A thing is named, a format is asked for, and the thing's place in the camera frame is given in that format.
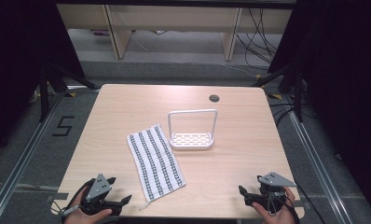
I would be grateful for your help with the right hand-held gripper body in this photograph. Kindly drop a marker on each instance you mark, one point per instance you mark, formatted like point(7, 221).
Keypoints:
point(272, 193)

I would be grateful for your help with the yellow black floor tape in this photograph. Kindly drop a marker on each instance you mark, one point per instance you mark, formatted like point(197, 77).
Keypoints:
point(71, 94)
point(275, 96)

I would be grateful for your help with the person's right hand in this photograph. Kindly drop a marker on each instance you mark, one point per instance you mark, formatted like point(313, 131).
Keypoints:
point(278, 218)

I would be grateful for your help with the black curtain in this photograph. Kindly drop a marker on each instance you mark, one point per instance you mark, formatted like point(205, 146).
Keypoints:
point(19, 62)
point(345, 77)

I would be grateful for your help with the light wooden desk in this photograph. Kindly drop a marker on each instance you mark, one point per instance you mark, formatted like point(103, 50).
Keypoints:
point(120, 34)

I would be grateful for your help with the black metal stand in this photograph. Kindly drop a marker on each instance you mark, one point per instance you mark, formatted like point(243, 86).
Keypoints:
point(298, 93)
point(44, 93)

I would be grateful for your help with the aluminium floor rail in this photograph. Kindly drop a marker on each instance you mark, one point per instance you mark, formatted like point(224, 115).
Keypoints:
point(314, 161)
point(22, 161)

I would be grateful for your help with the person's left hand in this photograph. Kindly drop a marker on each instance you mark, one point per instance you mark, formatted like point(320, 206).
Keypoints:
point(84, 218)

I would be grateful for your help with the white striped towel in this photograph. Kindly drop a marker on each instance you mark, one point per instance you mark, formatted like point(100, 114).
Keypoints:
point(155, 161)

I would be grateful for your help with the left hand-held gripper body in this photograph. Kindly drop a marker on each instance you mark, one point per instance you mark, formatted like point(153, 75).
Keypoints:
point(98, 189)

